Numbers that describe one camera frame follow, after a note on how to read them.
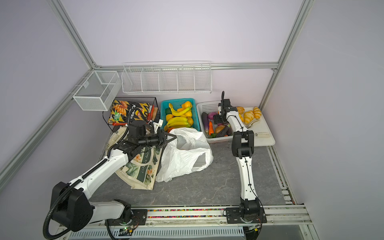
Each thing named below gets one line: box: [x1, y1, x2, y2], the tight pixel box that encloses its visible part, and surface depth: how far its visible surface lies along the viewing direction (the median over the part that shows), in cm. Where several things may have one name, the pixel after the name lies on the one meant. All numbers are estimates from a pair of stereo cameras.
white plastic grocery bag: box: [155, 127, 214, 183], surface depth 68 cm
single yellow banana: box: [169, 103, 191, 116], surface depth 114 cm
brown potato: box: [215, 125, 226, 134], surface depth 105 cm
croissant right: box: [253, 106, 262, 120], surface depth 118 cm
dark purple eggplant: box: [201, 112, 209, 135], surface depth 113 cm
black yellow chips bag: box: [108, 99, 151, 125], surface depth 93 cm
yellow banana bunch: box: [164, 117, 191, 132], surface depth 105 cm
